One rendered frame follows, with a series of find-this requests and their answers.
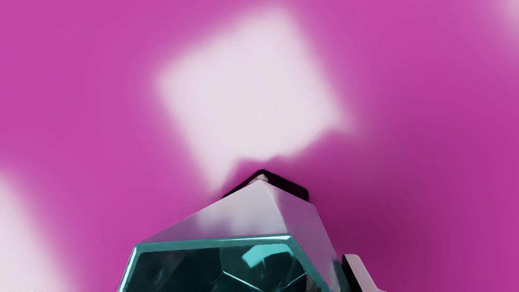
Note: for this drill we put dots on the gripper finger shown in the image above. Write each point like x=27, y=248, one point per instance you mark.
x=360, y=273

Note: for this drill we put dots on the teal faceted mug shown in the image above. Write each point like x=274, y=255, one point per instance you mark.
x=251, y=227

